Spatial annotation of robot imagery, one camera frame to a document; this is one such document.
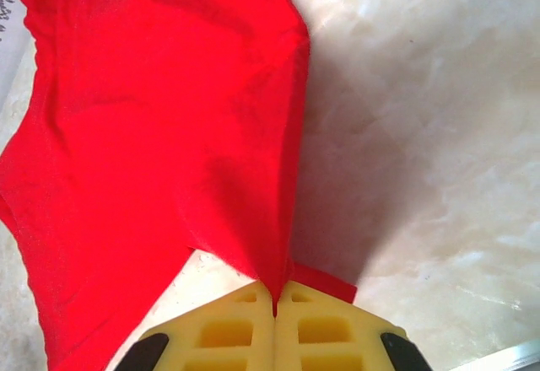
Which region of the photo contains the red t-shirt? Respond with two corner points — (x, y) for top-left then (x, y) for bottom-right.
(0, 0), (359, 371)

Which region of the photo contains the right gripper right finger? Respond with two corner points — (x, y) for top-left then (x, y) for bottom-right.
(273, 280), (431, 371)

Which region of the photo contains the aluminium side rail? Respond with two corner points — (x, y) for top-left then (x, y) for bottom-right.
(491, 339), (540, 371)

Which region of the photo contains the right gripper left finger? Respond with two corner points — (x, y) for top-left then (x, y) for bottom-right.
(116, 280), (278, 371)

